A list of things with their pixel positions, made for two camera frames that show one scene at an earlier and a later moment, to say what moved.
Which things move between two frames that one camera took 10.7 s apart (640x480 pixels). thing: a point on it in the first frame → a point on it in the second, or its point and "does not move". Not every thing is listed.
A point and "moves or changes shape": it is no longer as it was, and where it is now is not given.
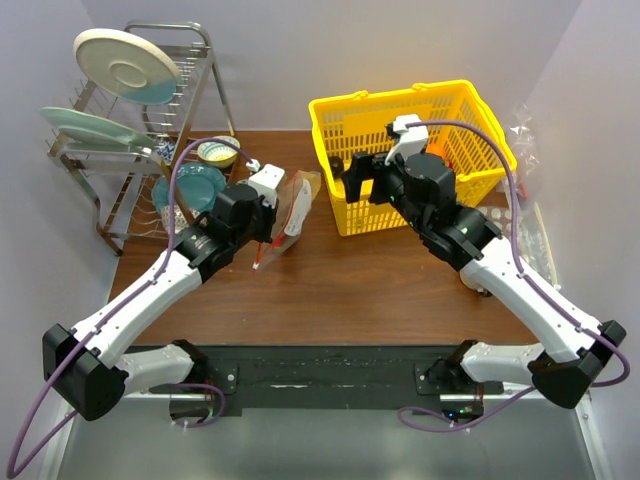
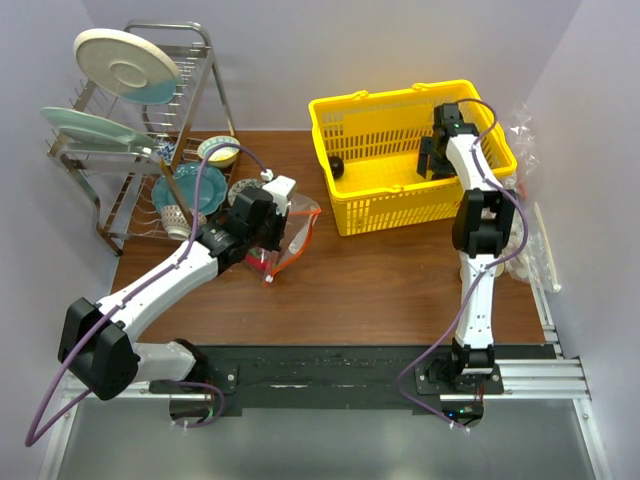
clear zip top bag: x=293 y=210 moves or changes shape
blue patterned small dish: x=167 y=151 does not move
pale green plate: x=80 y=127 does not move
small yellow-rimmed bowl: x=218 y=154 does not move
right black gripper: x=367 y=166 → x=427 y=148
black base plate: x=332 y=377 does not move
